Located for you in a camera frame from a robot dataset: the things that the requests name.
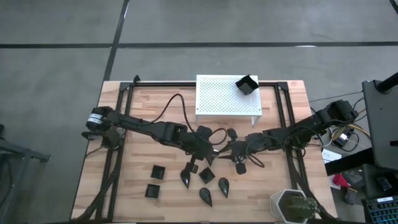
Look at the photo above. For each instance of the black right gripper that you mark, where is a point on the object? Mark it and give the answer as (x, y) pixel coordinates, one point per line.
(239, 151)

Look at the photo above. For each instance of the grey metal stand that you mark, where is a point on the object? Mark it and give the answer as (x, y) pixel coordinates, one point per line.
(25, 154)

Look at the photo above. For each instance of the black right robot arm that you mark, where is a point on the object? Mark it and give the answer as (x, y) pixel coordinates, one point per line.
(298, 129)

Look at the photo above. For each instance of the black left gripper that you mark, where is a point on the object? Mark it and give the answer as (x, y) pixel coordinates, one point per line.
(202, 146)

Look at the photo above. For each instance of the white hexagonal plant pot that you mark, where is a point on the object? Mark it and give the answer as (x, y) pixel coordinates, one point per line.
(275, 202)

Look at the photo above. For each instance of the white perforated metal shelf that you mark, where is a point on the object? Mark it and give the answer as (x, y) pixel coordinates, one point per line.
(217, 99)

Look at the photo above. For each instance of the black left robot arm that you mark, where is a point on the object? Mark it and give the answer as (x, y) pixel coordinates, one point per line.
(140, 126)

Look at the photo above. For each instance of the dark grey monitor panel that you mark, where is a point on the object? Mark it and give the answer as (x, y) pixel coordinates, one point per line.
(382, 130)

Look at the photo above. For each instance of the small electronics box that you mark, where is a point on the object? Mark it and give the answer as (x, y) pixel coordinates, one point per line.
(342, 140)

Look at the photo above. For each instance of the white paper sheet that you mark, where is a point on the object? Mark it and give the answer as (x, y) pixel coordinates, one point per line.
(329, 155)

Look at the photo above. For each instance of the small black square plate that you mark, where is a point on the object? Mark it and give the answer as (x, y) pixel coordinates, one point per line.
(206, 175)
(152, 191)
(158, 172)

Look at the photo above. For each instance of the black desk bar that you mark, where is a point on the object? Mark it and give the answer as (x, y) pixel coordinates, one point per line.
(348, 163)

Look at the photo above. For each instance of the black round pole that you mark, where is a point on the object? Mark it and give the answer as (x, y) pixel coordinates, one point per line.
(388, 83)

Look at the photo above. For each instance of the black table frame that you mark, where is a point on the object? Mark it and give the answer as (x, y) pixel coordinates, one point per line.
(155, 84)

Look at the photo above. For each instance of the red object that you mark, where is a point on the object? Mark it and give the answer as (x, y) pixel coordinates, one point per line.
(340, 181)

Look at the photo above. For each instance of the backlit keyboard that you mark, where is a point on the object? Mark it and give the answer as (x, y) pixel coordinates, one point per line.
(382, 211)

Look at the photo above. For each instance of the black device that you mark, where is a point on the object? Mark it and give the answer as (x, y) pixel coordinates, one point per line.
(377, 182)

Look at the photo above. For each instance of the green cactus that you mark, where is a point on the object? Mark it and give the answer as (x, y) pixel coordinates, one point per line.
(298, 207)

